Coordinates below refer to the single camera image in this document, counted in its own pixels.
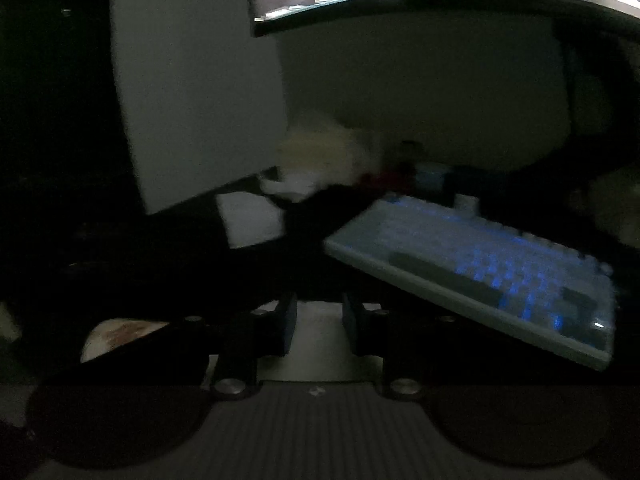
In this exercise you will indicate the black monitor stand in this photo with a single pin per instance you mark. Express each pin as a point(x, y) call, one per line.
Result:
point(595, 90)

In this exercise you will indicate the white backlit keyboard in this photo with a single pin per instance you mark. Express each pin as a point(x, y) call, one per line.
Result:
point(475, 280)

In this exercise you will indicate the floral patterned thermos cup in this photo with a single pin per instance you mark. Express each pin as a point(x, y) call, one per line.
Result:
point(120, 332)

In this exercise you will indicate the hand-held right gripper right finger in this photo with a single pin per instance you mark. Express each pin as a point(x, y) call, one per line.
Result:
point(352, 325)

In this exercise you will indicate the pale yellow plush toy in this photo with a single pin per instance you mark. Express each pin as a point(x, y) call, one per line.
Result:
point(325, 155)

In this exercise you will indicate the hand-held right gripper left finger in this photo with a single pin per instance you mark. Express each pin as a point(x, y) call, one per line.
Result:
point(287, 325)

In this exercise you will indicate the white printed tissue sheet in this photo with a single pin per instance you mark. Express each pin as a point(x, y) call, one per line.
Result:
point(320, 345)

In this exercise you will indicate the small white keycap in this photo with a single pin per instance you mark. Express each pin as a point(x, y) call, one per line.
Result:
point(466, 202)

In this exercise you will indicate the crumpled white tissue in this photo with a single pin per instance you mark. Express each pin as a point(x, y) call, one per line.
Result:
point(285, 186)

